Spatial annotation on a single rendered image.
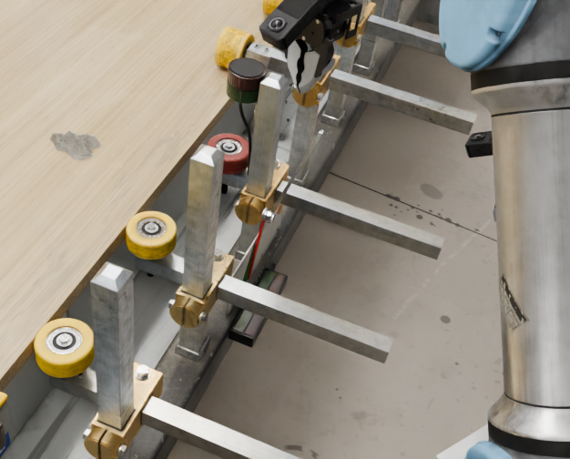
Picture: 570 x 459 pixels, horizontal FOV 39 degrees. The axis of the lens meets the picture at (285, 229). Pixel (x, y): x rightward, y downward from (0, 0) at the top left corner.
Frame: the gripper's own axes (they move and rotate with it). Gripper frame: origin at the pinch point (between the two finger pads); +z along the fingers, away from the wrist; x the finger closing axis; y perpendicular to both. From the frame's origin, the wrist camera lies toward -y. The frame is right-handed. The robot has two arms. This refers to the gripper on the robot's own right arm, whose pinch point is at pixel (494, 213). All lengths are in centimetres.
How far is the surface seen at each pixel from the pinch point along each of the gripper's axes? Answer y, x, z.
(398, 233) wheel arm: -13.5, -9.1, 5.2
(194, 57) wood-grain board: -68, 10, 1
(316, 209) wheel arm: -28.7, -10.7, 6.5
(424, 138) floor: -40, 141, 91
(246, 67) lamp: -44, -15, -19
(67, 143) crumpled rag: -70, -27, 1
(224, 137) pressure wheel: -49.0, -9.7, 0.6
